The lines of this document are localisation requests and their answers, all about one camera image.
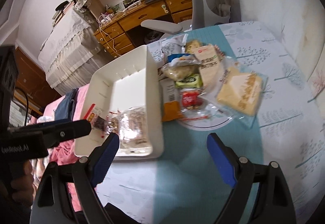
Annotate white lace covered furniture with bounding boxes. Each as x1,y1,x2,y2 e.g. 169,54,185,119
38,7,114,95

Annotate orange and white snack bar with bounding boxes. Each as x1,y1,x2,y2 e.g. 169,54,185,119
159,78,183,122

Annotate brown nut snack clear bag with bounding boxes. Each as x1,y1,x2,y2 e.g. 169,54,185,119
83,103,119,138

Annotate beige soda cracker pack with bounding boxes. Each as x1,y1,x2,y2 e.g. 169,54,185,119
192,44,224,87

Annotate pale pastry clear wrapper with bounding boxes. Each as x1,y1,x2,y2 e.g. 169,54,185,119
161,55,201,82

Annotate person's left hand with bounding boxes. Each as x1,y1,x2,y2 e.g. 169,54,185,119
1,160,34,223

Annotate white plastic organizer tray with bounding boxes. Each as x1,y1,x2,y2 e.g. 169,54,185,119
80,45,164,160

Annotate clear pouch red candy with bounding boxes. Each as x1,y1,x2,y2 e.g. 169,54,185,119
176,87,236,132

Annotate white charging cable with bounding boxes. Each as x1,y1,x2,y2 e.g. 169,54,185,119
97,11,122,58

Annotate wooden desk with drawers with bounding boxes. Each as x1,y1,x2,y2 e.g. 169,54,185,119
94,0,192,58

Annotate white silver foil snack bag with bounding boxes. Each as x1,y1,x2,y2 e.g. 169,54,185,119
161,34,188,63

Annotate puffed rice cake clear pack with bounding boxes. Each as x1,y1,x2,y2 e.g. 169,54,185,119
185,40,202,54

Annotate navy blue garment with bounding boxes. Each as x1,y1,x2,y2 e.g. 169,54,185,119
54,88,79,121

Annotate green wrapped small snack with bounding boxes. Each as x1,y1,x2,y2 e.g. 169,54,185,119
175,74,203,89

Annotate yellow wafer pack blue wrapper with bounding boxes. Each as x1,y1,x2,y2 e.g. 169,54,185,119
203,65,268,129

